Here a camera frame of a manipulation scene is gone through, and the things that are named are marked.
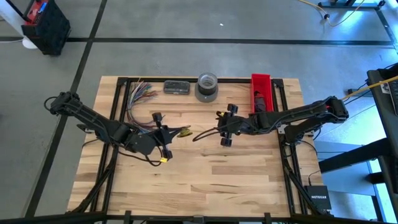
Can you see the black floor stand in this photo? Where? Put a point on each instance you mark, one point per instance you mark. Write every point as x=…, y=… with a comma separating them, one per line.
x=348, y=4

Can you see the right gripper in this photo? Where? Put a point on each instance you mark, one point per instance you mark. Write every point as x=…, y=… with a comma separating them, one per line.
x=245, y=124

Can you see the white post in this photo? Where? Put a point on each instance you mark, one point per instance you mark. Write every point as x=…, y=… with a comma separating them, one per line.
x=29, y=44

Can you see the black tape roll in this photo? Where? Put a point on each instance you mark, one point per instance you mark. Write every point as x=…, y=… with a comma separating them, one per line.
x=207, y=92

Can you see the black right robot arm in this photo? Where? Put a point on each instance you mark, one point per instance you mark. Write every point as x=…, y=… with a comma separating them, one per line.
x=298, y=116

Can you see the black Netgear switch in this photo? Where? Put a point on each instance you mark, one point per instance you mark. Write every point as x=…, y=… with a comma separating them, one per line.
x=317, y=197

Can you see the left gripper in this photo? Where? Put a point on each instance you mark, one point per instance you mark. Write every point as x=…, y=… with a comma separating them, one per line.
x=143, y=143

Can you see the red plastic bin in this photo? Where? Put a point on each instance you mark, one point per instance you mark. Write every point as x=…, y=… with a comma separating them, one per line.
x=262, y=82

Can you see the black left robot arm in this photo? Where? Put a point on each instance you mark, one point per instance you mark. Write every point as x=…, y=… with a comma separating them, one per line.
x=90, y=119

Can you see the black desk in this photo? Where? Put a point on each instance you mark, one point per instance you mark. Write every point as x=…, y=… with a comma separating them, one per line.
x=384, y=124

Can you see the dark grey plastic case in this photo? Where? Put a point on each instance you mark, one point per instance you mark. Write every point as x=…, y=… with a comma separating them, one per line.
x=176, y=87

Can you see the black crate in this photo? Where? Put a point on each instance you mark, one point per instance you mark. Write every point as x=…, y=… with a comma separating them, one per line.
x=53, y=31

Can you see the grey tape roll holder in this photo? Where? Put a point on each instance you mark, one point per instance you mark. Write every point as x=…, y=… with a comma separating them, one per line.
x=205, y=99

